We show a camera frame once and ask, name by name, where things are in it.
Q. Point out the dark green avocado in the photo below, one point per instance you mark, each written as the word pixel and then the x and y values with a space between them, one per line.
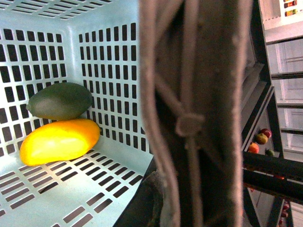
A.
pixel 60 102

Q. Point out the light blue plastic basket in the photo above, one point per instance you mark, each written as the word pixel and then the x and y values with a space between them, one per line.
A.
pixel 96 44

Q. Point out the white product shelf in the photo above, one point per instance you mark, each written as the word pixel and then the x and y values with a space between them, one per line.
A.
pixel 282 20

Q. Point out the glass door refrigerator cabinet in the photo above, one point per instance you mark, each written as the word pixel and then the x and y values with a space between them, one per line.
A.
pixel 286 70

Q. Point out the yellow mango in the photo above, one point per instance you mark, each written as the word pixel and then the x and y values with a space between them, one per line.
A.
pixel 59 141

